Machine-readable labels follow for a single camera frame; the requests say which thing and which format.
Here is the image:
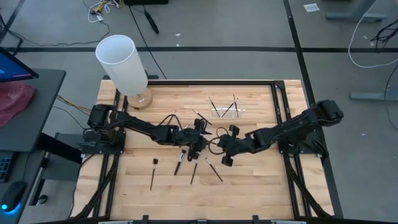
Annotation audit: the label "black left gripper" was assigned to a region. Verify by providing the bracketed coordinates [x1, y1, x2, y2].
[179, 119, 213, 162]

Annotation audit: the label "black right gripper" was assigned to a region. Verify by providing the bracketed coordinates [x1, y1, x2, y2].
[218, 124, 264, 167]

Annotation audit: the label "thick black powder brush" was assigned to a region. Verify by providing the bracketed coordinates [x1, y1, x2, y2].
[174, 149, 187, 176]

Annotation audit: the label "flat-head black makeup brush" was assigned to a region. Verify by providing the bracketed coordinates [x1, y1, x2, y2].
[149, 158, 159, 192]

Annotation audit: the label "white shade wooden table lamp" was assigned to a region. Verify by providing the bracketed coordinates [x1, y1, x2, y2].
[95, 34, 154, 111]

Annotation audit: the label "grey desk foot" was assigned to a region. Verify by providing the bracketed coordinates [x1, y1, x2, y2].
[349, 89, 398, 102]

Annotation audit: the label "white paper label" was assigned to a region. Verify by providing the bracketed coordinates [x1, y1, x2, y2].
[303, 2, 321, 13]

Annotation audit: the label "black desk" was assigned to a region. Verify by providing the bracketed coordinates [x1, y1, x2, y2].
[0, 68, 67, 153]

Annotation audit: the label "grey desk leg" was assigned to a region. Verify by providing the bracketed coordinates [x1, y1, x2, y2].
[325, 0, 389, 23]

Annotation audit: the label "red cloth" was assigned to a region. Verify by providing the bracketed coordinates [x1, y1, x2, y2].
[0, 81, 37, 128]

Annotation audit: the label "black computer mouse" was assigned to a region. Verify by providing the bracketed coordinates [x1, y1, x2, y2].
[1, 180, 27, 213]

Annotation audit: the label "black keyboard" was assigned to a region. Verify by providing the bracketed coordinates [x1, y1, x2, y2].
[0, 151, 15, 184]

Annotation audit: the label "blue screen computer monitor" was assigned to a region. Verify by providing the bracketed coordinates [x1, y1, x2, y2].
[0, 46, 40, 83]

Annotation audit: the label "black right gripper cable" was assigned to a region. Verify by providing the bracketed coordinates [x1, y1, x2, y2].
[207, 126, 231, 156]

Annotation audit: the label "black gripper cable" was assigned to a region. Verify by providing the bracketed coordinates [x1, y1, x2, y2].
[158, 113, 184, 131]
[207, 126, 231, 156]

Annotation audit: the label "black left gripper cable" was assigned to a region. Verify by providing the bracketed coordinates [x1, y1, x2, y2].
[158, 113, 184, 131]

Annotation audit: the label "black arm cable sleeve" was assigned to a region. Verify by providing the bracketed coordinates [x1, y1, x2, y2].
[73, 154, 121, 218]
[284, 155, 332, 218]

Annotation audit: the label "yellow cables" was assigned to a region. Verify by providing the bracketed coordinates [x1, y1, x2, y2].
[55, 94, 94, 115]

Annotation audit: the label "white floor cable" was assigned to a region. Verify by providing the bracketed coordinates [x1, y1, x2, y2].
[347, 12, 398, 69]

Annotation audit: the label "white yellow cable bundle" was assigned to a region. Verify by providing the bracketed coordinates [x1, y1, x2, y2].
[82, 0, 122, 24]

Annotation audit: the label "black floor cable bundle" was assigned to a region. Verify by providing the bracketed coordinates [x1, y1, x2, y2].
[369, 18, 398, 45]

